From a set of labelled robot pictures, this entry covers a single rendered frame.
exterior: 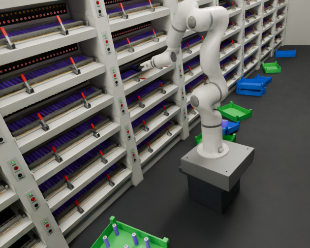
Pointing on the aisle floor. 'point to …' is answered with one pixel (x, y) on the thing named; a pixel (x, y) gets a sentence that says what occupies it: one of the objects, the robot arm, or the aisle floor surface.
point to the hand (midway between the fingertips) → (139, 67)
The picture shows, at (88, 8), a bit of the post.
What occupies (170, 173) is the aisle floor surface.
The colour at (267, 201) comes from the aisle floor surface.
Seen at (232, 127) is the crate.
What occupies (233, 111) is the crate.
